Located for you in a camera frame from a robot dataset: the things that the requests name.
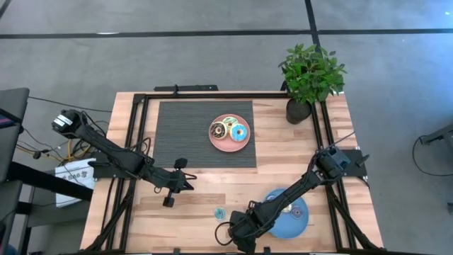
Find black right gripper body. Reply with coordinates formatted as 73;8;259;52
228;210;258;254

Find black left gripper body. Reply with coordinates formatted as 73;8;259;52
159;158;188;208

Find large chocolate donut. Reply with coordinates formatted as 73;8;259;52
209;121;228;140

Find large blue frosted donut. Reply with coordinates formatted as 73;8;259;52
229;123;248;142

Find blue round plate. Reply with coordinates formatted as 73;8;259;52
265;188;310;240

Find pink round plate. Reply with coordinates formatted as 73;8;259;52
208;113;251;153

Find dark grey ribbed placemat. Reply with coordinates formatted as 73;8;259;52
152;101;258;169

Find white printed bag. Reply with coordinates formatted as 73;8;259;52
55;158;96;208

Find black desk beam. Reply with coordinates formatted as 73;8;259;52
6;161;94;202

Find potted green plant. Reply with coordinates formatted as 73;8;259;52
277;43;348;125

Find black tablet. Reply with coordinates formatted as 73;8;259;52
0;108;24;130

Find black stand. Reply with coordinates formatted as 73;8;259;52
419;123;453;147

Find black aluminium table frame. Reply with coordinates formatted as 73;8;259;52
67;91;425;255

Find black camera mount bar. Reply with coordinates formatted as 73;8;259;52
154;84;219;93

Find yellow cable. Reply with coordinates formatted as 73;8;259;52
66;138;91;161

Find thin black floor cable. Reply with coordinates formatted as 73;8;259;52
28;96;113;113

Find tangled black cables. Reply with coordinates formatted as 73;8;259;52
16;111;153;167

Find black floor cable loop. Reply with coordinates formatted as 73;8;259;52
411;134;453;178

